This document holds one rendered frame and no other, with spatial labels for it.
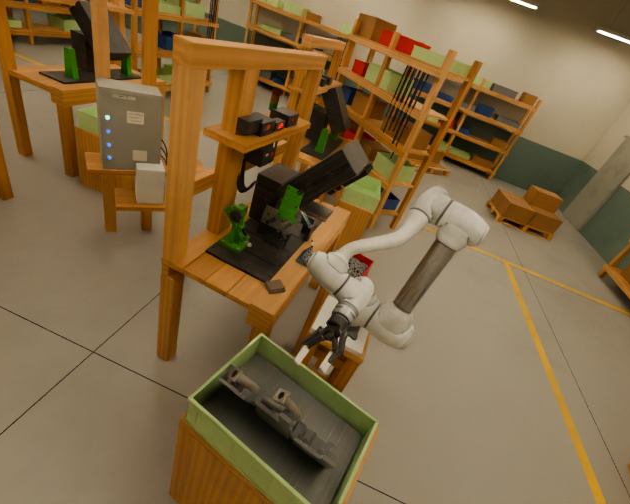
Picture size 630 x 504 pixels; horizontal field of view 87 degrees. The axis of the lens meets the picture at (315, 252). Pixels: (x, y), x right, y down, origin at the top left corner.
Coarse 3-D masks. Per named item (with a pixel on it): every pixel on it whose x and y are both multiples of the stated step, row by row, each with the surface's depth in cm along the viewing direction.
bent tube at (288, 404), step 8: (280, 392) 106; (288, 392) 104; (264, 400) 125; (272, 400) 124; (280, 400) 103; (288, 400) 105; (272, 408) 121; (280, 408) 118; (288, 408) 105; (296, 408) 107; (296, 416) 107
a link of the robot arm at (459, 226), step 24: (456, 216) 138; (480, 216) 141; (456, 240) 140; (480, 240) 138; (432, 264) 148; (408, 288) 155; (384, 312) 161; (408, 312) 158; (384, 336) 161; (408, 336) 159
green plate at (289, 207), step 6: (288, 186) 207; (288, 192) 208; (294, 192) 207; (300, 192) 206; (288, 198) 209; (294, 198) 208; (300, 198) 207; (282, 204) 211; (288, 204) 210; (294, 204) 208; (282, 210) 212; (288, 210) 210; (294, 210) 209; (282, 216) 213; (288, 216) 211; (294, 216) 210
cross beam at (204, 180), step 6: (282, 144) 263; (276, 150) 257; (282, 150) 269; (246, 162) 220; (246, 168) 224; (198, 174) 182; (204, 174) 184; (210, 174) 186; (198, 180) 178; (204, 180) 183; (210, 180) 189; (198, 186) 180; (204, 186) 186; (210, 186) 192; (198, 192) 183
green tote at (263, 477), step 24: (264, 336) 148; (240, 360) 142; (288, 360) 145; (216, 384) 132; (312, 384) 143; (192, 408) 119; (336, 408) 141; (360, 408) 135; (216, 432) 116; (360, 432) 139; (240, 456) 114; (360, 456) 119; (264, 480) 111
